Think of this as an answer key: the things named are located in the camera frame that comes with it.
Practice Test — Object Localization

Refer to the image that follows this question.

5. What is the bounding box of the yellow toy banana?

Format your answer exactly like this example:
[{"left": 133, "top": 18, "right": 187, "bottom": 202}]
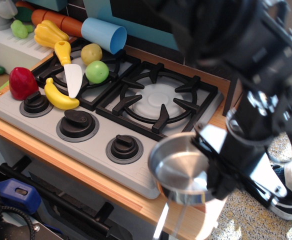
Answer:
[{"left": 44, "top": 77, "right": 80, "bottom": 110}]

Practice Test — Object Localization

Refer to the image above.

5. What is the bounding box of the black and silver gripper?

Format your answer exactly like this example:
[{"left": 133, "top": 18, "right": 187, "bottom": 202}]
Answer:
[{"left": 194, "top": 124, "right": 287, "bottom": 207}]

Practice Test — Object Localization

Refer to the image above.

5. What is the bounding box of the black right stove knob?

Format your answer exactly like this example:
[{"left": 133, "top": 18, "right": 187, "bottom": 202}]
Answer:
[{"left": 105, "top": 134, "right": 144, "bottom": 165}]

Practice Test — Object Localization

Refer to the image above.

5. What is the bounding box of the orange toy carrot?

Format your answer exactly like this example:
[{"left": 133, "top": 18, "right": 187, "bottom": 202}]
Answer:
[{"left": 31, "top": 9, "right": 83, "bottom": 38}]

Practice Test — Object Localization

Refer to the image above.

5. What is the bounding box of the yellow toy potato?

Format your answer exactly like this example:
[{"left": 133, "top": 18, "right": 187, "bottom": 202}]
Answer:
[{"left": 80, "top": 43, "right": 103, "bottom": 66}]

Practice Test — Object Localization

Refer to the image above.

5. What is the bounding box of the grey toy faucet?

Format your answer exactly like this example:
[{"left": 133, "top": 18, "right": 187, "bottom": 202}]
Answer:
[{"left": 0, "top": 0, "right": 18, "bottom": 31}]

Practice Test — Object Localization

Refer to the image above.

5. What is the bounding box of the black stove knob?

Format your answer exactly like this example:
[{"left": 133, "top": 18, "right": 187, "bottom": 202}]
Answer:
[
  {"left": 105, "top": 134, "right": 144, "bottom": 165},
  {"left": 56, "top": 109, "right": 100, "bottom": 143},
  {"left": 19, "top": 91, "right": 53, "bottom": 118}
]

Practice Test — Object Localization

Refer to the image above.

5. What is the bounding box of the yellow toy bell pepper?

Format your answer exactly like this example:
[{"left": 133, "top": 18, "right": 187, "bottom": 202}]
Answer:
[{"left": 34, "top": 20, "right": 69, "bottom": 49}]

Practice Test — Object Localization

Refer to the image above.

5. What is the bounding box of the black and white sneaker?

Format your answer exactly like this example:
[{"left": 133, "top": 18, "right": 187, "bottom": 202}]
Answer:
[{"left": 270, "top": 165, "right": 292, "bottom": 221}]

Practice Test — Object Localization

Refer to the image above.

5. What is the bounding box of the white toy sink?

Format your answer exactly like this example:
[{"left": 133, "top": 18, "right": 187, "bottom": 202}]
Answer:
[{"left": 0, "top": 29, "right": 53, "bottom": 73}]

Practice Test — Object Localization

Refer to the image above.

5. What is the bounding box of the black oven door handle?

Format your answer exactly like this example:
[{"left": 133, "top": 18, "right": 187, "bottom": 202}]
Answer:
[{"left": 0, "top": 163, "right": 111, "bottom": 238}]

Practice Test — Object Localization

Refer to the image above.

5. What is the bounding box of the black left stove knob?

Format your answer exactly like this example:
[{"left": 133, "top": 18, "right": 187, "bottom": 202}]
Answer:
[{"left": 19, "top": 91, "right": 53, "bottom": 118}]

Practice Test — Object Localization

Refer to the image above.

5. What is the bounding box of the black right burner grate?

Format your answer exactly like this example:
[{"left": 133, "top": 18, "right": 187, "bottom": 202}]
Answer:
[{"left": 96, "top": 61, "right": 224, "bottom": 141}]

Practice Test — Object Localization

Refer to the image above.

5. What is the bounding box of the blue clamp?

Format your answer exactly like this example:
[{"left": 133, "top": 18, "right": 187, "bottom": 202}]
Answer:
[{"left": 0, "top": 178, "right": 42, "bottom": 215}]

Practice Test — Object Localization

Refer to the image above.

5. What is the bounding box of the black burner grate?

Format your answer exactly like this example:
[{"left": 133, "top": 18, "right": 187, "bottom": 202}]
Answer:
[
  {"left": 32, "top": 49, "right": 141, "bottom": 111},
  {"left": 96, "top": 61, "right": 224, "bottom": 141}
]

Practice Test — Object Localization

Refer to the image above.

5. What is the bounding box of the teal toy microwave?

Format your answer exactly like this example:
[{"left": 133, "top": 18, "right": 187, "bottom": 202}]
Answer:
[{"left": 83, "top": 0, "right": 178, "bottom": 51}]

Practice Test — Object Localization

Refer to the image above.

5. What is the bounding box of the green toy apple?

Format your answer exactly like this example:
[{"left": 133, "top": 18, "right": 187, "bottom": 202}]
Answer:
[{"left": 85, "top": 60, "right": 109, "bottom": 84}]

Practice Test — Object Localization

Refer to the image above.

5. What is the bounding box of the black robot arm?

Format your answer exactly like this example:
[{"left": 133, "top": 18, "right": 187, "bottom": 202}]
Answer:
[{"left": 147, "top": 0, "right": 292, "bottom": 206}]

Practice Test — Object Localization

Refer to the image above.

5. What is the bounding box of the red toy pepper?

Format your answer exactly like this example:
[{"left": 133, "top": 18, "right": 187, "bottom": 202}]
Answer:
[{"left": 9, "top": 67, "right": 39, "bottom": 101}]

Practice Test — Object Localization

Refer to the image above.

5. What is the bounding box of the black middle stove knob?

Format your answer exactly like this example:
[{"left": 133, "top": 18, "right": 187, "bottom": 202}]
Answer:
[{"left": 56, "top": 109, "right": 100, "bottom": 143}]

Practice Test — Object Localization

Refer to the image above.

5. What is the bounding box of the black left burner grate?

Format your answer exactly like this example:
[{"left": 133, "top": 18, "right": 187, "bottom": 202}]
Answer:
[{"left": 32, "top": 49, "right": 141, "bottom": 111}]

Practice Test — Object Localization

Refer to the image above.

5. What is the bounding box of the small stainless steel pot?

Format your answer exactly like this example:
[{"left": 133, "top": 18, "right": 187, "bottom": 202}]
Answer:
[{"left": 148, "top": 132, "right": 214, "bottom": 240}]

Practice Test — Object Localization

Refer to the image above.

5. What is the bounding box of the dark green toy vegetable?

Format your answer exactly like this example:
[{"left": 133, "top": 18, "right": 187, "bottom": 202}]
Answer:
[{"left": 14, "top": 6, "right": 33, "bottom": 22}]

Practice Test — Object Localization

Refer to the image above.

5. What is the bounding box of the green toy broccoli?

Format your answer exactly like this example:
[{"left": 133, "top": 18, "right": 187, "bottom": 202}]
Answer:
[{"left": 10, "top": 19, "right": 34, "bottom": 39}]

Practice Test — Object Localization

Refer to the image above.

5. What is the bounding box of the black braided cable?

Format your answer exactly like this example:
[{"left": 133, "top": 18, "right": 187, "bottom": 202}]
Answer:
[{"left": 0, "top": 206, "right": 38, "bottom": 240}]

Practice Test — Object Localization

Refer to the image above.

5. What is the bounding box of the light blue plastic cup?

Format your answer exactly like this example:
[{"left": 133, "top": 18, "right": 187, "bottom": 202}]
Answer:
[{"left": 81, "top": 17, "right": 127, "bottom": 55}]

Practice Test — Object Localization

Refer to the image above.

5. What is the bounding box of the grey toy stove top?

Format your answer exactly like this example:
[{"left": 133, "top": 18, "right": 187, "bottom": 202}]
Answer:
[{"left": 0, "top": 47, "right": 224, "bottom": 199}]

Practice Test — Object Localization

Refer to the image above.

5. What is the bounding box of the toy knife yellow handle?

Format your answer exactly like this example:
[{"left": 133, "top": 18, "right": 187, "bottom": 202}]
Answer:
[{"left": 54, "top": 40, "right": 83, "bottom": 99}]

